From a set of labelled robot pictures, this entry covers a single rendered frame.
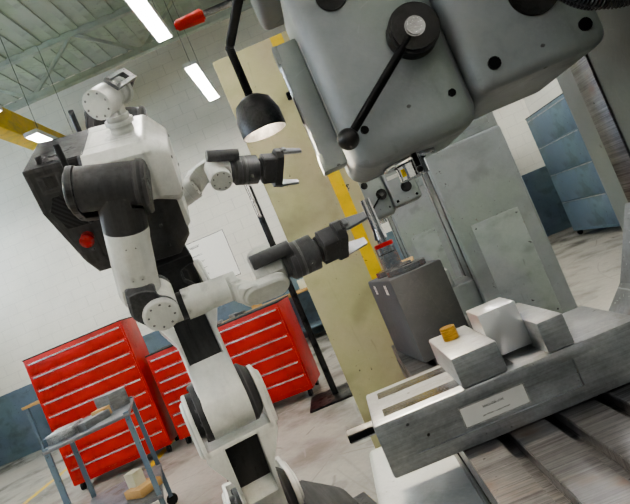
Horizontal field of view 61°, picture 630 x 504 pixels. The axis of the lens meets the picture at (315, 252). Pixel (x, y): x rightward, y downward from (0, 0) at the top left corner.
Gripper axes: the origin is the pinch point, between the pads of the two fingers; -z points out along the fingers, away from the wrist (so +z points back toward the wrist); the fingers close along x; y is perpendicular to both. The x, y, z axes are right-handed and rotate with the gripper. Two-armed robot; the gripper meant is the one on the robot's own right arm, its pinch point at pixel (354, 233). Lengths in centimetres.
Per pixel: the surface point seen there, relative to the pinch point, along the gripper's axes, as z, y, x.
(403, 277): -0.3, -20.8, 9.4
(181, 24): 22, 21, 52
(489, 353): 9, -52, 44
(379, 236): -3.9, -5.1, 2.3
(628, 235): -35, -39, 24
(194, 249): 47, 553, -697
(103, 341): 163, 247, -382
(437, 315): -3.6, -29.6, 4.3
